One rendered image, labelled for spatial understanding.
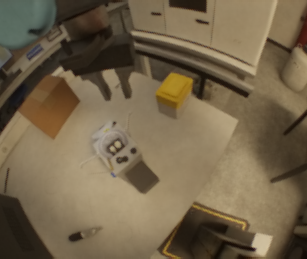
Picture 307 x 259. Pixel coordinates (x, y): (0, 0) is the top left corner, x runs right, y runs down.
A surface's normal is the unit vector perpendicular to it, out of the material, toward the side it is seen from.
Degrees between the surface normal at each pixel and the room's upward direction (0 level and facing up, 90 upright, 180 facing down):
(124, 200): 0
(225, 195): 0
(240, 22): 90
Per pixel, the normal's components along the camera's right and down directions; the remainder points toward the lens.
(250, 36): -0.60, 0.73
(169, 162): -0.12, -0.48
